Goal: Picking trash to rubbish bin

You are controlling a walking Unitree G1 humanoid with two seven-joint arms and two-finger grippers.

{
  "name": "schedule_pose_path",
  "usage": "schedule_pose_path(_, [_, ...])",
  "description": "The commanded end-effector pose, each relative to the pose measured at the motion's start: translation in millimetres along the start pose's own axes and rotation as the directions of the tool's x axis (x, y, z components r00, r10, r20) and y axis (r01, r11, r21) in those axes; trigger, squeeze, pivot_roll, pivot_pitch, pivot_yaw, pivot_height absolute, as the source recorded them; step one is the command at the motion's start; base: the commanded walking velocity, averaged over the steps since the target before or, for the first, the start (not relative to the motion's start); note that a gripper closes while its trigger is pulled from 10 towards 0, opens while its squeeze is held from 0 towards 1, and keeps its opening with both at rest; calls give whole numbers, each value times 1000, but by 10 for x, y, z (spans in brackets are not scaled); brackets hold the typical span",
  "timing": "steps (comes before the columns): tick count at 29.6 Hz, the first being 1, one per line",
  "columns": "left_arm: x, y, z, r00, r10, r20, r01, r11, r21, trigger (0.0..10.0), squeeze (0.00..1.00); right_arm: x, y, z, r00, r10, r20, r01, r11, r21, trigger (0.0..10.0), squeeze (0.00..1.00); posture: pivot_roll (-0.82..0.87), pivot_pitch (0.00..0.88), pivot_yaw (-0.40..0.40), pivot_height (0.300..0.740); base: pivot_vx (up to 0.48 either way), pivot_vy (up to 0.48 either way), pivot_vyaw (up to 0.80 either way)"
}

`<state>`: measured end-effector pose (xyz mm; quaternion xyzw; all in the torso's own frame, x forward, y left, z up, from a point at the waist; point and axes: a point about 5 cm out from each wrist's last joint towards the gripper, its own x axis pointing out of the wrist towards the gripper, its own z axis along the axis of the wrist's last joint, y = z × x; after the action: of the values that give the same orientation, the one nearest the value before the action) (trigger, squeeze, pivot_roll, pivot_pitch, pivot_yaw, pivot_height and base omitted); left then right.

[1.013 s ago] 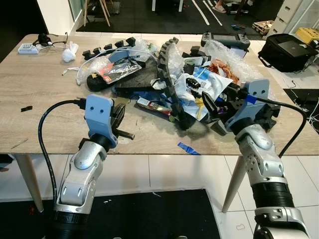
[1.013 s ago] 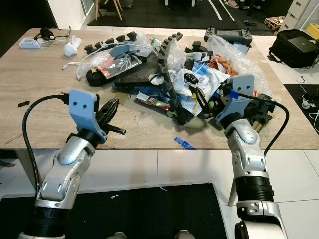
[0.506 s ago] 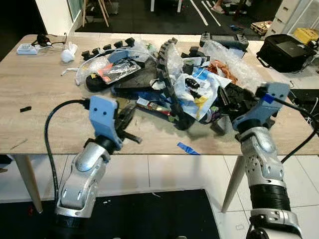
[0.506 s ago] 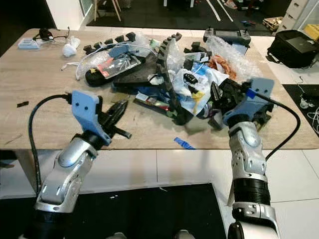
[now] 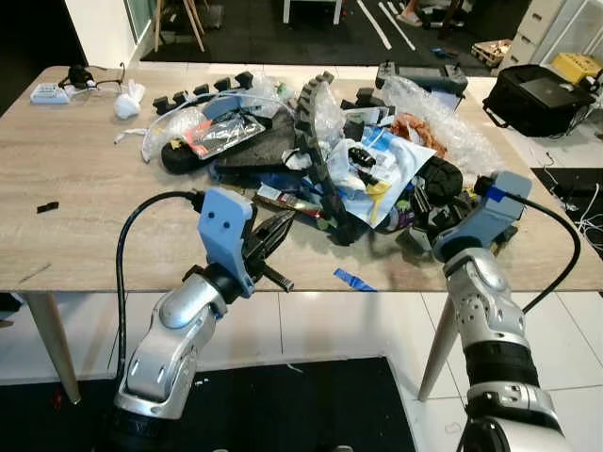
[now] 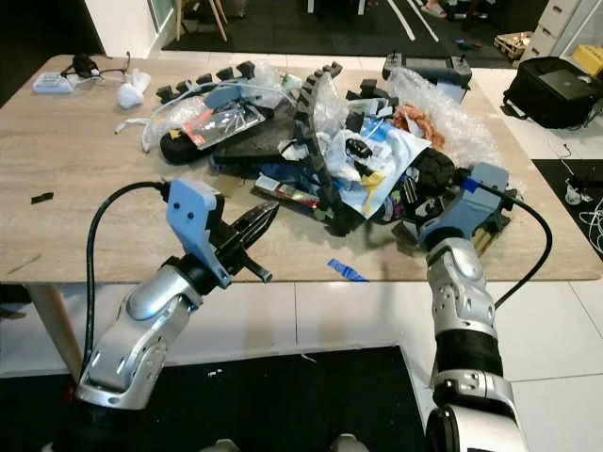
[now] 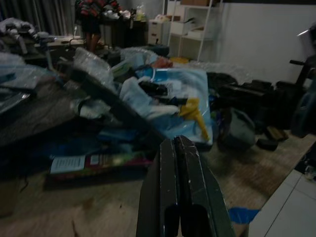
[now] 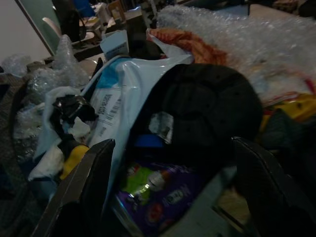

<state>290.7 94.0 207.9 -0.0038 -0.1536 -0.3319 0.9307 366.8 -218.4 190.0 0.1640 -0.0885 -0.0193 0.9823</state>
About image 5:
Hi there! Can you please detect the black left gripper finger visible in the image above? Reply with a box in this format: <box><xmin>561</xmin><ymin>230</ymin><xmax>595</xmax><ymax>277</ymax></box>
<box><xmin>256</xmin><ymin>217</ymin><xmax>296</xmax><ymax>257</ymax></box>
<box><xmin>250</xmin><ymin>211</ymin><xmax>295</xmax><ymax>244</ymax></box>

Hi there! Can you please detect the colourful flat packet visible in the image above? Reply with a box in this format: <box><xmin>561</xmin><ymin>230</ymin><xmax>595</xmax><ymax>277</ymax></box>
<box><xmin>254</xmin><ymin>184</ymin><xmax>331</xmax><ymax>218</ymax></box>

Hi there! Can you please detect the black round rubber part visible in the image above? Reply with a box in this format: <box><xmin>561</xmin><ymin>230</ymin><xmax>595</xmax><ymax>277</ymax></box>
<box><xmin>415</xmin><ymin>157</ymin><xmax>464</xmax><ymax>203</ymax></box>

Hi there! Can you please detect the blue and white plastic bag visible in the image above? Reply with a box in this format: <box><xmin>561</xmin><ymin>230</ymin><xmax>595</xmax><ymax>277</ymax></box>
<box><xmin>334</xmin><ymin>127</ymin><xmax>439</xmax><ymax>227</ymax></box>

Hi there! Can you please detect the black foam slab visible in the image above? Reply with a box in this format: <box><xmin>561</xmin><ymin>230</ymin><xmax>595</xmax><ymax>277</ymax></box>
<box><xmin>162</xmin><ymin>118</ymin><xmax>312</xmax><ymax>185</ymax></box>

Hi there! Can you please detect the blue tape piece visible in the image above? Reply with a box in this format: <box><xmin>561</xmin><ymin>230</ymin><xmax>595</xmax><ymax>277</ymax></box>
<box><xmin>333</xmin><ymin>268</ymin><xmax>378</xmax><ymax>293</ymax></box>

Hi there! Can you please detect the clear bubble wrap sheet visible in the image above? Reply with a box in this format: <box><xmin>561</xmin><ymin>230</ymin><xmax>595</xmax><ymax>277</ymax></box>
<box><xmin>382</xmin><ymin>75</ymin><xmax>491</xmax><ymax>175</ymax></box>

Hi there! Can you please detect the black floor mat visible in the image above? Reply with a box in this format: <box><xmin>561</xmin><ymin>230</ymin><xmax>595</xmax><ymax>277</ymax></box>
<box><xmin>0</xmin><ymin>356</ymin><xmax>416</xmax><ymax>452</ymax></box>
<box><xmin>530</xmin><ymin>168</ymin><xmax>603</xmax><ymax>260</ymax></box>

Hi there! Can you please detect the blue-grey plastic part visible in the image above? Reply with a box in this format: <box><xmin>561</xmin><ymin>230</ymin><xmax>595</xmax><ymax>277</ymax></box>
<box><xmin>203</xmin><ymin>94</ymin><xmax>246</xmax><ymax>121</ymax></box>

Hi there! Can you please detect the clear crumpled plastic bag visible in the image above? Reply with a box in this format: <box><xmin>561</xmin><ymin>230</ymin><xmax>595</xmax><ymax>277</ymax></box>
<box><xmin>141</xmin><ymin>105</ymin><xmax>208</xmax><ymax>163</ymax></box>

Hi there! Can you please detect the dark grey plastic case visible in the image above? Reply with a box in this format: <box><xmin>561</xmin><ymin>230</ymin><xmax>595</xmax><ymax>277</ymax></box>
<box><xmin>377</xmin><ymin>61</ymin><xmax>469</xmax><ymax>100</ymax></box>

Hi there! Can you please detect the black fabric bag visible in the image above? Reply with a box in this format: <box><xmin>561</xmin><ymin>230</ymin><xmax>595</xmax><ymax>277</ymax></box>
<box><xmin>483</xmin><ymin>64</ymin><xmax>596</xmax><ymax>137</ymax></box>

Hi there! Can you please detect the thin white plastic strip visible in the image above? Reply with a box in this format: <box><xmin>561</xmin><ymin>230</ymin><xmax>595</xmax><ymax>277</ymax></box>
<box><xmin>115</xmin><ymin>127</ymin><xmax>152</xmax><ymax>144</ymax></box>

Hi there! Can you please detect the light wooden table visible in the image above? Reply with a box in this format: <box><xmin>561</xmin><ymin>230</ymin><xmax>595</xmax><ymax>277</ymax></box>
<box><xmin>0</xmin><ymin>64</ymin><xmax>603</xmax><ymax>406</ymax></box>

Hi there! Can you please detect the small wooden crate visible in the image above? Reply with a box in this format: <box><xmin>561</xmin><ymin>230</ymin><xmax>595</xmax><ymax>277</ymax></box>
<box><xmin>471</xmin><ymin>40</ymin><xmax>514</xmax><ymax>69</ymax></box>

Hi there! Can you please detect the white crumpled tissue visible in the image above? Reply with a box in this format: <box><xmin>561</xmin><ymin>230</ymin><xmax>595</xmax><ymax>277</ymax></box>
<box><xmin>113</xmin><ymin>80</ymin><xmax>147</xmax><ymax>121</ymax></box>

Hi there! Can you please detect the yellow box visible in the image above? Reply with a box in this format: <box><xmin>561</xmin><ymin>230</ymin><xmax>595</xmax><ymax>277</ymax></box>
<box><xmin>551</xmin><ymin>52</ymin><xmax>602</xmax><ymax>81</ymax></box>

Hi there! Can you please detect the person's foot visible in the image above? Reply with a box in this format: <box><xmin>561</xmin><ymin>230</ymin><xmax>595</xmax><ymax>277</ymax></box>
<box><xmin>396</xmin><ymin>0</ymin><xmax>472</xmax><ymax>27</ymax></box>

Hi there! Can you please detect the white stool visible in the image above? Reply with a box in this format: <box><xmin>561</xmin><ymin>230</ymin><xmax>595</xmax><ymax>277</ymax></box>
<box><xmin>283</xmin><ymin>0</ymin><xmax>345</xmax><ymax>24</ymax></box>

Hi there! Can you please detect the wooden chair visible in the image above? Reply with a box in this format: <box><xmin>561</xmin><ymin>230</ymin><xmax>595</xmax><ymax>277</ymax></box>
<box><xmin>155</xmin><ymin>0</ymin><xmax>222</xmax><ymax>53</ymax></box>

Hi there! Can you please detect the white drawer cabinet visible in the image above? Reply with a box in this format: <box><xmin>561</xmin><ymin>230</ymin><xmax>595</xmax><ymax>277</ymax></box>
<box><xmin>509</xmin><ymin>0</ymin><xmax>603</xmax><ymax>67</ymax></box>

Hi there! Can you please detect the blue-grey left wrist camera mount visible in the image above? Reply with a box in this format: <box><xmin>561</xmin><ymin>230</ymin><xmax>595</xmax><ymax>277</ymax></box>
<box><xmin>198</xmin><ymin>187</ymin><xmax>255</xmax><ymax>298</ymax></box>

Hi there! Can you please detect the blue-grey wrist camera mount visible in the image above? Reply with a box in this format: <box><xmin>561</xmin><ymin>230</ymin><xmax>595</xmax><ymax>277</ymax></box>
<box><xmin>433</xmin><ymin>171</ymin><xmax>533</xmax><ymax>263</ymax></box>
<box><xmin>198</xmin><ymin>187</ymin><xmax>255</xmax><ymax>298</ymax></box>

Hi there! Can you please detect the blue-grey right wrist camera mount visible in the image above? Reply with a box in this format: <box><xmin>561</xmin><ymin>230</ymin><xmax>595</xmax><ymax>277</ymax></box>
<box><xmin>433</xmin><ymin>171</ymin><xmax>533</xmax><ymax>263</ymax></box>

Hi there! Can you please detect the copper wire coil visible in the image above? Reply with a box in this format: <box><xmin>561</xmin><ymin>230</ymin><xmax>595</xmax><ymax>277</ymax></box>
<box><xmin>391</xmin><ymin>113</ymin><xmax>448</xmax><ymax>156</ymax></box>

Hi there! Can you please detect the long black drag chain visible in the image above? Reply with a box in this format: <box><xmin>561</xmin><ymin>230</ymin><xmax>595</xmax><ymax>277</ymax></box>
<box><xmin>294</xmin><ymin>71</ymin><xmax>364</xmax><ymax>246</ymax></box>

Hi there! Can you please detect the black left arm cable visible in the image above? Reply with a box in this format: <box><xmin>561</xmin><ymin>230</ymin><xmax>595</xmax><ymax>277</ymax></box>
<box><xmin>115</xmin><ymin>191</ymin><xmax>204</xmax><ymax>387</ymax></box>

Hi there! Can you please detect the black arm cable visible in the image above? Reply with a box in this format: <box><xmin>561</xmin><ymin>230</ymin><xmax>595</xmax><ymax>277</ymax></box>
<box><xmin>485</xmin><ymin>186</ymin><xmax>582</xmax><ymax>316</ymax></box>
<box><xmin>115</xmin><ymin>191</ymin><xmax>204</xmax><ymax>387</ymax></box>

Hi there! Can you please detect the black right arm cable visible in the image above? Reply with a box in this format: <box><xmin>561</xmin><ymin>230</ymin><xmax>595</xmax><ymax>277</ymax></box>
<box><xmin>485</xmin><ymin>186</ymin><xmax>582</xmax><ymax>316</ymax></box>

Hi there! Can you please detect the short black cable chain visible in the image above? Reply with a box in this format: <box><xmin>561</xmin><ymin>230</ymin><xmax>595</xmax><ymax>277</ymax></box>
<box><xmin>154</xmin><ymin>72</ymin><xmax>255</xmax><ymax>116</ymax></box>

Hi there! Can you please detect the white floor cable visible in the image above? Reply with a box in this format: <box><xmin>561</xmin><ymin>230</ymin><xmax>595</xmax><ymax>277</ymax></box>
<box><xmin>565</xmin><ymin>184</ymin><xmax>603</xmax><ymax>255</ymax></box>

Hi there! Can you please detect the black plug with cable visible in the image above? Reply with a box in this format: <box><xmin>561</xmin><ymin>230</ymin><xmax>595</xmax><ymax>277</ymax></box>
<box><xmin>58</xmin><ymin>64</ymin><xmax>125</xmax><ymax>95</ymax></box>

